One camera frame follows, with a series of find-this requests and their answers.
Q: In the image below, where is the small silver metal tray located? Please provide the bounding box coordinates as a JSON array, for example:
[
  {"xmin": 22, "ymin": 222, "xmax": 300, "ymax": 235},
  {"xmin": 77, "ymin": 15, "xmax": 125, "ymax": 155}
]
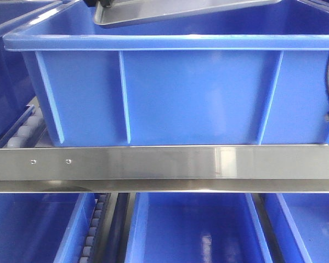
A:
[{"xmin": 94, "ymin": 0, "xmax": 278, "ymax": 27}]

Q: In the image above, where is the large blue target box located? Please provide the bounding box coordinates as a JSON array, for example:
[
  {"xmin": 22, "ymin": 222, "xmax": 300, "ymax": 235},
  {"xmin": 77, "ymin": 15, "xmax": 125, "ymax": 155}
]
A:
[{"xmin": 4, "ymin": 1, "xmax": 329, "ymax": 147}]

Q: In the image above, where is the lower grey roller track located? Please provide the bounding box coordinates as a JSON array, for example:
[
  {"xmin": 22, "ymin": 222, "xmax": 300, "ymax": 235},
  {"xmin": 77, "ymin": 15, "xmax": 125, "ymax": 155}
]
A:
[{"xmin": 78, "ymin": 193, "xmax": 110, "ymax": 263}]

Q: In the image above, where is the lower centre blue bin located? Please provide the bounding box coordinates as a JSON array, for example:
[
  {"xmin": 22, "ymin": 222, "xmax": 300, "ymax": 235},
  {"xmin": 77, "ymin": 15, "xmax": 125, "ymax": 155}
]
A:
[{"xmin": 125, "ymin": 192, "xmax": 272, "ymax": 262}]

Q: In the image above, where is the blue bin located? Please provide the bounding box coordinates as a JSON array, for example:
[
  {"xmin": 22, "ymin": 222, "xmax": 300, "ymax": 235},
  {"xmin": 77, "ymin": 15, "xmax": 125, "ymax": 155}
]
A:
[
  {"xmin": 264, "ymin": 193, "xmax": 329, "ymax": 262},
  {"xmin": 0, "ymin": 1, "xmax": 67, "ymax": 137},
  {"xmin": 125, "ymin": 192, "xmax": 272, "ymax": 262},
  {"xmin": 0, "ymin": 193, "xmax": 96, "ymax": 262}
]

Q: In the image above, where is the far left roller track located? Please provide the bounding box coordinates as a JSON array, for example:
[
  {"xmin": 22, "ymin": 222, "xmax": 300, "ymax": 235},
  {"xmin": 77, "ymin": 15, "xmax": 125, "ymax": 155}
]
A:
[{"xmin": 0, "ymin": 104, "xmax": 47, "ymax": 148}]

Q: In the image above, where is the upper left blue bin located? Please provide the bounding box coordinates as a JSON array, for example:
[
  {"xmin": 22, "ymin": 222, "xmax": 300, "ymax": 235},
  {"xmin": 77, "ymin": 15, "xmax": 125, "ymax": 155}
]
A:
[{"xmin": 0, "ymin": 1, "xmax": 67, "ymax": 137}]

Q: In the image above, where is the lower left blue bin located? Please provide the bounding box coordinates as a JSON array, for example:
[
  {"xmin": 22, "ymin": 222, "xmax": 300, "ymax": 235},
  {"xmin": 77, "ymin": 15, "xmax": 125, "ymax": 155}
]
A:
[{"xmin": 0, "ymin": 193, "xmax": 96, "ymax": 262}]

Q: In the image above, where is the lower right blue bin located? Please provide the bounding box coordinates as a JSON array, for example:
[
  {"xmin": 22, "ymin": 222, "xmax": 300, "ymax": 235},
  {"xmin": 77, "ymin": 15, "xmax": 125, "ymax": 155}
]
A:
[{"xmin": 264, "ymin": 193, "xmax": 329, "ymax": 262}]

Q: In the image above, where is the steel front rack rail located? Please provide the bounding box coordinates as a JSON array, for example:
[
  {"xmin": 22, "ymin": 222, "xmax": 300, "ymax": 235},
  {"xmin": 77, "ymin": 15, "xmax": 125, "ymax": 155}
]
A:
[{"xmin": 0, "ymin": 145, "xmax": 329, "ymax": 193}]

